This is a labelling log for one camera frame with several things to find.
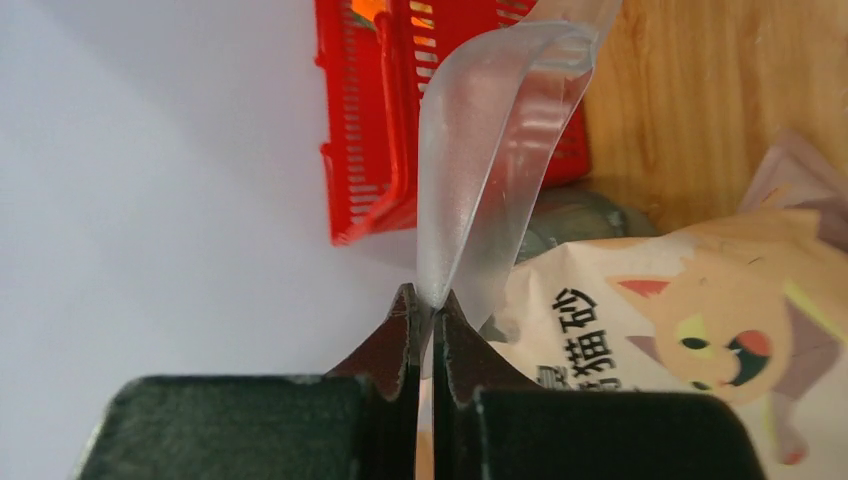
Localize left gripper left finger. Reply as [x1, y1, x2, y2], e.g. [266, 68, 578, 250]
[74, 284, 421, 479]

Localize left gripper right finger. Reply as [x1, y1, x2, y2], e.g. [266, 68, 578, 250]
[431, 296, 764, 479]

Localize pink cat litter bag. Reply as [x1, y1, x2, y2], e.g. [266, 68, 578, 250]
[480, 133, 847, 479]

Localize clear plastic scoop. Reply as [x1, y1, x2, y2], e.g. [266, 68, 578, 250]
[415, 1, 620, 327]

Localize grey litter box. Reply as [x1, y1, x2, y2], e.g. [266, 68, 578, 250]
[516, 187, 659, 263]

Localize red plastic basket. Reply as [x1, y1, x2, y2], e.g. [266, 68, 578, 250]
[313, 0, 592, 248]

